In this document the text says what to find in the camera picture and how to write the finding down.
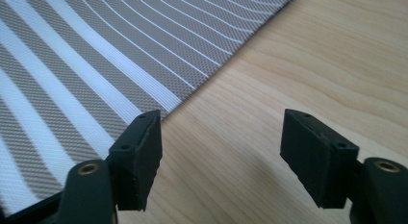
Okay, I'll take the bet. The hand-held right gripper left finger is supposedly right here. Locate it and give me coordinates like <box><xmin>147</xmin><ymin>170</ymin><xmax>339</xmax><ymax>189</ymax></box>
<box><xmin>106</xmin><ymin>109</ymin><xmax>164</xmax><ymax>212</ymax></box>

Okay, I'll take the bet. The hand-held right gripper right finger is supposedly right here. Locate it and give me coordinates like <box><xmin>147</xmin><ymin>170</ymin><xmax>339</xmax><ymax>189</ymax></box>
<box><xmin>279</xmin><ymin>109</ymin><xmax>360</xmax><ymax>210</ymax></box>

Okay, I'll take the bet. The grey white striped woven placemat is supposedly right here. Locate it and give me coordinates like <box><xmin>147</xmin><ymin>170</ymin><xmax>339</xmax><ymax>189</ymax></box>
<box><xmin>0</xmin><ymin>0</ymin><xmax>298</xmax><ymax>217</ymax></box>

